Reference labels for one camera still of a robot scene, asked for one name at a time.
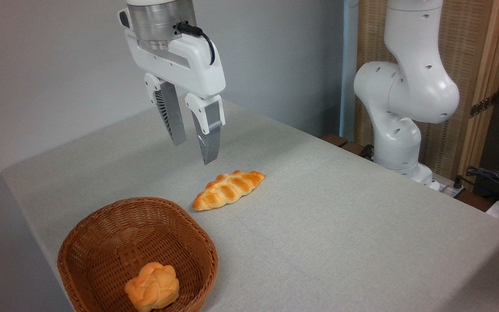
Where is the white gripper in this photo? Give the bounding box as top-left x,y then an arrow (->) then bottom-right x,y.
118,8 -> 226,166

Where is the round knotted bread roll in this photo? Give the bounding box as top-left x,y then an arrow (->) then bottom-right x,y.
124,262 -> 180,312

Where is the long braided bread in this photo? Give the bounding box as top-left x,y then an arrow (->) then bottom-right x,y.
192,170 -> 266,211

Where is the brown wicker basket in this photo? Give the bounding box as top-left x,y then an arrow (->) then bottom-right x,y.
57,197 -> 219,312

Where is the silver cylindrical wrist flange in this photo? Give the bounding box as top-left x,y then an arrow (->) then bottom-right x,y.
126,0 -> 197,49

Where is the grey tablecloth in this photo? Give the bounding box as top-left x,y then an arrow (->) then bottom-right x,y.
0,102 -> 499,312

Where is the white power strip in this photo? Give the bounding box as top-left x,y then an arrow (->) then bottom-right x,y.
438,182 -> 467,198

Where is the black gripper cable with plug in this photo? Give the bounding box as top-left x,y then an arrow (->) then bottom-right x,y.
177,23 -> 216,66

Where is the woven folding screen, wooden frame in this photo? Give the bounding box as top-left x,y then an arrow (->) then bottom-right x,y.
356,0 -> 499,191

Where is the bundle of dark cables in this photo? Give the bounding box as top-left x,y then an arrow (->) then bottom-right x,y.
465,166 -> 499,201

